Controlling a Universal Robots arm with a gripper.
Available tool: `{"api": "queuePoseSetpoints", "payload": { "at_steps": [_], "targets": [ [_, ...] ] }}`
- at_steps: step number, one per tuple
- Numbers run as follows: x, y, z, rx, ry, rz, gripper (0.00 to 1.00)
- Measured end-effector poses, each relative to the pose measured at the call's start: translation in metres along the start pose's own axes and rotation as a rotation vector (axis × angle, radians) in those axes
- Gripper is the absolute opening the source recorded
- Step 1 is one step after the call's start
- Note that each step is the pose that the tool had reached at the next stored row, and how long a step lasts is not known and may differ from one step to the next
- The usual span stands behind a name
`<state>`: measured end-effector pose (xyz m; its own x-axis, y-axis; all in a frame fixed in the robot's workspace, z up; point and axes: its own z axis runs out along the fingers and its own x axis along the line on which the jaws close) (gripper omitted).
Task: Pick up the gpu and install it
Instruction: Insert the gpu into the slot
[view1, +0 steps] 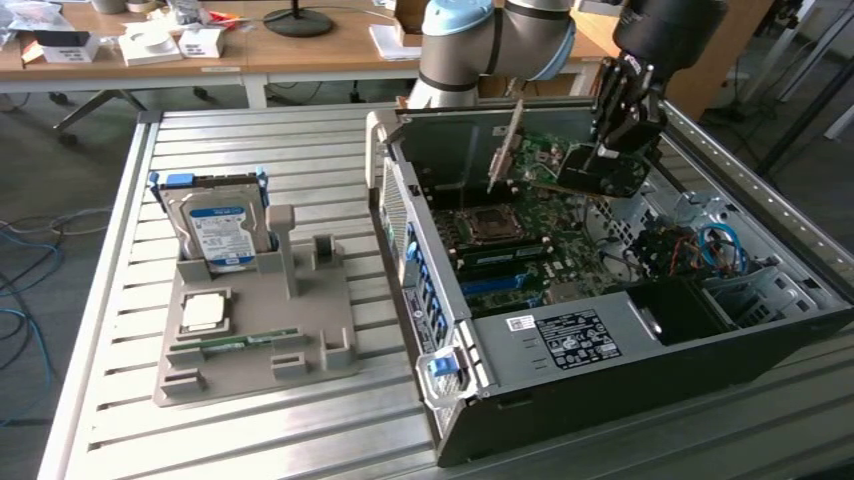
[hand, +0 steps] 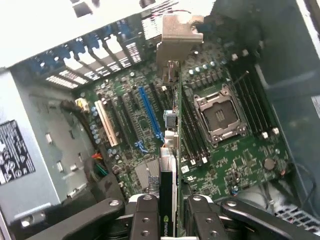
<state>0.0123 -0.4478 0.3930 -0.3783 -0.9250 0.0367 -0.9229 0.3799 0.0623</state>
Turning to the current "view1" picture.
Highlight small white labelled box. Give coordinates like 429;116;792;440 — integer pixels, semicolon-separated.
178;28;227;60

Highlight black flat device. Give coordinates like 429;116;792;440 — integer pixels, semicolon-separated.
32;30;92;49

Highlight white box with label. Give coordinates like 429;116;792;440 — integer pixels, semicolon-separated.
39;42;102;65

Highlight metal CPU socket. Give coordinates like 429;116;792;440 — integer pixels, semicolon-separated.
459;207;526;241

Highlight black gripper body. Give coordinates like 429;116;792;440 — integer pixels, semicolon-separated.
611;0;730;84

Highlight white tape roll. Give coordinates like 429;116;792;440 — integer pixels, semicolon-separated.
131;29;178;56

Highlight blue wire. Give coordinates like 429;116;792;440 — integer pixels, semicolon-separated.
700;222;753;276

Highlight green RAM stick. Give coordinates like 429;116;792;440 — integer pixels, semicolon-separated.
170;327;301;354

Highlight blue release latch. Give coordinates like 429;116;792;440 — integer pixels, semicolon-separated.
426;352;462;376

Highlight hard disk with blue caddy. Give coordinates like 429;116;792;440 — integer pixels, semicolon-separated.
150;169;270;274

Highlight graphics card with metal bracket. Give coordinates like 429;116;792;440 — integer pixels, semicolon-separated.
485;98;654;201

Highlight black RAM stick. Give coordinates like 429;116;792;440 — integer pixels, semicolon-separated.
466;243;557;267

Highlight brown cardboard box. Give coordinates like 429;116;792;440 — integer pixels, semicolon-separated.
393;0;429;35

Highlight clear plastic bag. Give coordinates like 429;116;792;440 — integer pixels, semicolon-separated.
0;0;75;32

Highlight black round lamp base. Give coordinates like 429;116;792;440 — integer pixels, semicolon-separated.
262;0;335;39

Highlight wooden cabinet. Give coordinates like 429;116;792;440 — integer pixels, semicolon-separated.
573;0;776;121

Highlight blue expansion slot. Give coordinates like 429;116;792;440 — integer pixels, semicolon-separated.
462;273;530;297

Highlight grey power supply unit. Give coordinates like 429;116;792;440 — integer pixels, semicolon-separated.
466;292;662;386

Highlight white table leg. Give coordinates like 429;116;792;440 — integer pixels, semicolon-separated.
824;102;854;141

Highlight grey floor cable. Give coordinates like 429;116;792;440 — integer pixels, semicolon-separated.
0;207;112;236

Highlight open black PC case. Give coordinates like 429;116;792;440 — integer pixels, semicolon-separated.
365;92;854;469

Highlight orange red packets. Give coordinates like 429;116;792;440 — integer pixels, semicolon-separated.
207;8;250;32

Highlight wooden office desk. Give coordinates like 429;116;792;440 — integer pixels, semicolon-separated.
0;0;613;109

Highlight clear parts packet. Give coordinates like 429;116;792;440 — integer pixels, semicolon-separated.
163;0;206;26

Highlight blue floor cable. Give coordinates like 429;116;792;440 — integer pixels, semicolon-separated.
0;227;66;426

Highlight black wire bundle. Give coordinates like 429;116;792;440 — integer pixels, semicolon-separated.
630;227;702;279

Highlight red wire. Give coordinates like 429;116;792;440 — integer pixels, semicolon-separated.
674;237;702;269

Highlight white paper stack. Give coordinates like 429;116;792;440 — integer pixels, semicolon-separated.
369;23;423;61

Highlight silver disk bay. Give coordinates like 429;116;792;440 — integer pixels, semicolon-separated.
700;267;826;329

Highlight flat white box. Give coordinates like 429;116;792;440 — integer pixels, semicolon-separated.
118;22;186;67

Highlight grey plastic parts rack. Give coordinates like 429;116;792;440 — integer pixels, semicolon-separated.
152;203;366;409

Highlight silver CPU chip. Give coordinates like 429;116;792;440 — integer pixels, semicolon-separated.
180;294;230;331

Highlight green motherboard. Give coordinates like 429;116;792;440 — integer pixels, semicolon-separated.
426;179;642;319

